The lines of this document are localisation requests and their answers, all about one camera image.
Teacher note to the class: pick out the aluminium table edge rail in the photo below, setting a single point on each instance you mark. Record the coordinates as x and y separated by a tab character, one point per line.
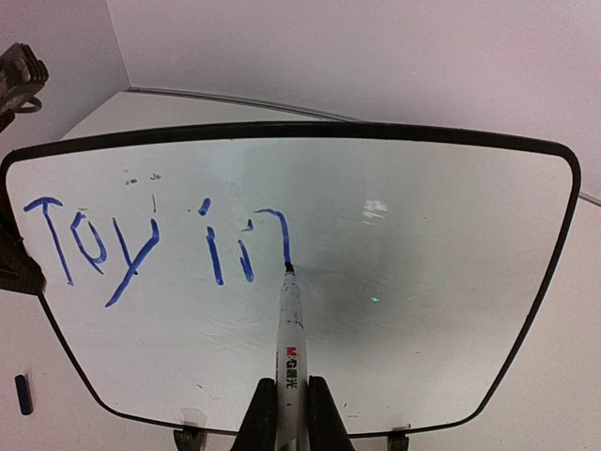
578	130

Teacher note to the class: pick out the white whiteboard with black frame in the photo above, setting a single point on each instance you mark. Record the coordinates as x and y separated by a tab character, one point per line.
422	256

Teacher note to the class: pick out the blue whiteboard marker pen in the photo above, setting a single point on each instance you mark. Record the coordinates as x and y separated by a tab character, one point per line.
291	368

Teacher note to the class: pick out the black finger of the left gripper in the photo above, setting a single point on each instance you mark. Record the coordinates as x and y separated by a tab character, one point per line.
19	272

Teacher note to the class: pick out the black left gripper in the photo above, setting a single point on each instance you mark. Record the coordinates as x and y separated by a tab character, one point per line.
23	76

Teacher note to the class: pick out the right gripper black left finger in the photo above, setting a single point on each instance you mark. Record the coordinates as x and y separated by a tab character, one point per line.
258	429

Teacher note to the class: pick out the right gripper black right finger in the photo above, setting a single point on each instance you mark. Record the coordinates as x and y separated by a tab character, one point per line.
326	429

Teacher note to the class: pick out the black whiteboard stand foot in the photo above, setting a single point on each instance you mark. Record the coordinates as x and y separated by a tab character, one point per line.
189	439
397	440

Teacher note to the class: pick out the blue marker cap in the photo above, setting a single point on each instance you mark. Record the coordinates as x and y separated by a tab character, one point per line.
24	395

